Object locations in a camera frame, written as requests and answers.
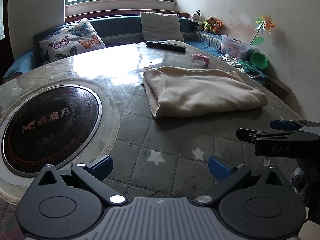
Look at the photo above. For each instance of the blue sofa bench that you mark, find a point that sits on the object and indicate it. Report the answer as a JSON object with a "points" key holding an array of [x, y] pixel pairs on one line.
{"points": [[120, 30]]}

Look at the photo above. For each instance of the crumpled cloths on bench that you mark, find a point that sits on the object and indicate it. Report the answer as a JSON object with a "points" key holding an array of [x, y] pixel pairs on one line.
{"points": [[244, 66]]}

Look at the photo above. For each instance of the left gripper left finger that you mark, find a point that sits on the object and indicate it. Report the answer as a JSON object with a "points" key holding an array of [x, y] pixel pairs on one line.
{"points": [[90, 178]]}

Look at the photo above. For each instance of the colourful paper pinwheel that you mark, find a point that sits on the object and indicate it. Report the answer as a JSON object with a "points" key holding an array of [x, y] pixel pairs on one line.
{"points": [[264, 23]]}

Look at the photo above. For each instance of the clear plastic storage box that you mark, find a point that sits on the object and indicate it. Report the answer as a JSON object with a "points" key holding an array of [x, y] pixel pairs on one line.
{"points": [[233, 47]]}

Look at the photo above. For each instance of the black round induction cooker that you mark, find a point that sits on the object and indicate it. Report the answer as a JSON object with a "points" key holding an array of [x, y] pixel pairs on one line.
{"points": [[50, 127]]}

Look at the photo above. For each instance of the cream beige garment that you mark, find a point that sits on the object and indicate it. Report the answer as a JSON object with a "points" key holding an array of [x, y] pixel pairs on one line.
{"points": [[180, 92]]}

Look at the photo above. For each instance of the plain beige pillow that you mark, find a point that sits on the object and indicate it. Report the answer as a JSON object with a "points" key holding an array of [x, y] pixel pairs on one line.
{"points": [[160, 27]]}

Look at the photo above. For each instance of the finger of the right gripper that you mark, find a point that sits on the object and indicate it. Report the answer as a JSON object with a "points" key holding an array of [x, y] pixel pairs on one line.
{"points": [[291, 125], [251, 136]]}

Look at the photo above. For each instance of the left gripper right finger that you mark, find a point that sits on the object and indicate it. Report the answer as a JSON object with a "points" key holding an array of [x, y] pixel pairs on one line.
{"points": [[230, 178]]}

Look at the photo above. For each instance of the butterfly print pillow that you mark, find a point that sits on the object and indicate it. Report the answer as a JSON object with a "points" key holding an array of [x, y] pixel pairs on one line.
{"points": [[73, 39]]}

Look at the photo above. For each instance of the grey quilted star tablecloth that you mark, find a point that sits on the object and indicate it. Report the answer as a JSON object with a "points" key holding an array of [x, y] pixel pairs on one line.
{"points": [[153, 157]]}

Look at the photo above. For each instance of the orange green plush toys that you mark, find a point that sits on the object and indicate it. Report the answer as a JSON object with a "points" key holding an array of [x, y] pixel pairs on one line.
{"points": [[212, 25]]}

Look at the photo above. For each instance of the black white plush toy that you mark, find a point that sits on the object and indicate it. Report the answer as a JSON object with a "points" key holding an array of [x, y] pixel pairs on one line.
{"points": [[196, 19]]}

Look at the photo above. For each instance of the black remote control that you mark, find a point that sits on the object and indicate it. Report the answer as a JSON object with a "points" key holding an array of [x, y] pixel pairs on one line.
{"points": [[166, 46]]}

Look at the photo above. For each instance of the green plastic bowl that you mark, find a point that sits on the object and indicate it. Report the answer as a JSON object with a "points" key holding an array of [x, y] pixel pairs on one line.
{"points": [[259, 60]]}

